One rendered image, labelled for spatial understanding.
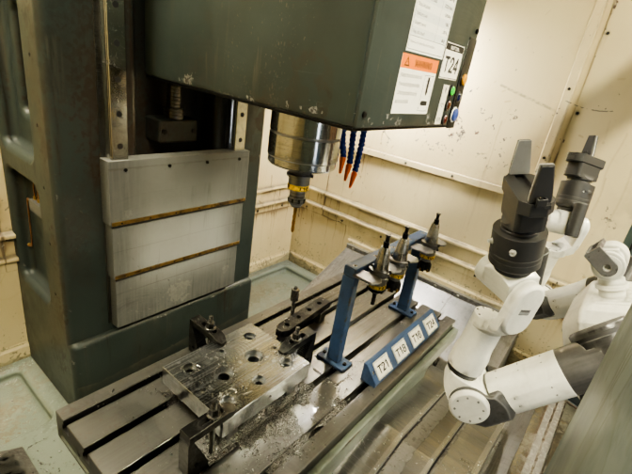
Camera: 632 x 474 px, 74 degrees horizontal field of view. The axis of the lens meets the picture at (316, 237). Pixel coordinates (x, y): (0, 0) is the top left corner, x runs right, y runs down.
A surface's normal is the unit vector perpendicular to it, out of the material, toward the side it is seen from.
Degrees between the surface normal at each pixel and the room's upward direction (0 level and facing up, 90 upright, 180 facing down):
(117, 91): 90
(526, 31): 90
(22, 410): 0
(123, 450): 0
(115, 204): 90
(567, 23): 90
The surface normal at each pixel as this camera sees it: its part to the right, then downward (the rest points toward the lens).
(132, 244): 0.76, 0.36
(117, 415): 0.14, -0.91
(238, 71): -0.62, 0.22
